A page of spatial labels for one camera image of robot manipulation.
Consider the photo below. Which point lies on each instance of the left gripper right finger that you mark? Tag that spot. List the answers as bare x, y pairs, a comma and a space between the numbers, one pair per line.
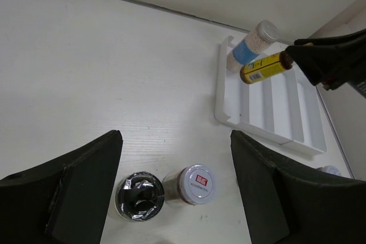
286, 201

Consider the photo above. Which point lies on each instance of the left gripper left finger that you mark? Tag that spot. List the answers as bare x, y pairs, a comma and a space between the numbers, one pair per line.
64, 200

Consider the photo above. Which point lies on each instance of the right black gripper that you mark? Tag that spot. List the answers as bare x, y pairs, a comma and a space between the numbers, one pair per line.
332, 61

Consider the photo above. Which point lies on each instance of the yellow label brown cap bottle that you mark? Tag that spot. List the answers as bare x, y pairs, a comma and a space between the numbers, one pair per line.
266, 67

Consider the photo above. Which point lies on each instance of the blue label silver lid jar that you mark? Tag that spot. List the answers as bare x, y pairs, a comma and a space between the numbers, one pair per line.
253, 44

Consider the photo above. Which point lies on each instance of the white lid red logo jar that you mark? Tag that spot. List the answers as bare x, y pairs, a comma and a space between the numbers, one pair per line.
193, 185

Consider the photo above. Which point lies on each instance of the red logo dark jar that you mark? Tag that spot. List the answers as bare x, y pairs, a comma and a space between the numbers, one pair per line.
330, 169

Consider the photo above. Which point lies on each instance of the white divided organizer tray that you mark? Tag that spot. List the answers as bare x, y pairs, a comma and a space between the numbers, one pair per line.
283, 109

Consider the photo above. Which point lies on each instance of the black lid cream jar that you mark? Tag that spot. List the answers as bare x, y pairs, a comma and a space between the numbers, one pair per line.
139, 197

